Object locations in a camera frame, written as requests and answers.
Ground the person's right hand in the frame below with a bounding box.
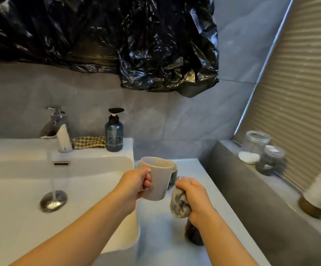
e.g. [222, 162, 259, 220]
[175, 177, 217, 228]

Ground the person's left hand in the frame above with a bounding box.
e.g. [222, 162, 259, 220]
[113, 167, 153, 217]

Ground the beige ceramic mug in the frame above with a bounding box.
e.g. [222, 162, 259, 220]
[137, 157, 175, 202]

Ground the grey cleaning cloth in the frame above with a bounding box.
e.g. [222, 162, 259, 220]
[169, 177, 192, 219]

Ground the person's right forearm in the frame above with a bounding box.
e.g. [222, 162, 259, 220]
[189, 214, 259, 266]

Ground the person's left forearm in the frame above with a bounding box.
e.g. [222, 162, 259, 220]
[10, 203, 137, 266]

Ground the dark green cup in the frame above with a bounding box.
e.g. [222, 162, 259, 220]
[167, 161, 179, 190]

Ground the blue soap pump bottle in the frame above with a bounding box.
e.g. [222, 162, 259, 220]
[105, 108, 125, 153]

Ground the dark brown glass bottle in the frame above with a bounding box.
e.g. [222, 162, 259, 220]
[184, 209, 205, 246]

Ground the checkered cloth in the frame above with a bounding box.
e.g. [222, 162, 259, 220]
[72, 136, 106, 150]

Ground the clear jar with white powder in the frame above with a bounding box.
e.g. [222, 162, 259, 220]
[238, 130, 272, 165]

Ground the chrome faucet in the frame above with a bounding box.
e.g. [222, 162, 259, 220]
[39, 106, 74, 153]

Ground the clear jar with dark contents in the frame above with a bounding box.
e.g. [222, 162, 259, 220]
[256, 145, 287, 176]

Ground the chrome sink drain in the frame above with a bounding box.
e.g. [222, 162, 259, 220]
[40, 190, 68, 213]

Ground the white ceramic sink basin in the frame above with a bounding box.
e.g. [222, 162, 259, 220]
[0, 138, 140, 266]

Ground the black plastic bag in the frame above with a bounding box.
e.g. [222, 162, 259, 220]
[0, 0, 220, 98]

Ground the beige pleated window blind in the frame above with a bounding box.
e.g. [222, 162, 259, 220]
[233, 0, 321, 193]

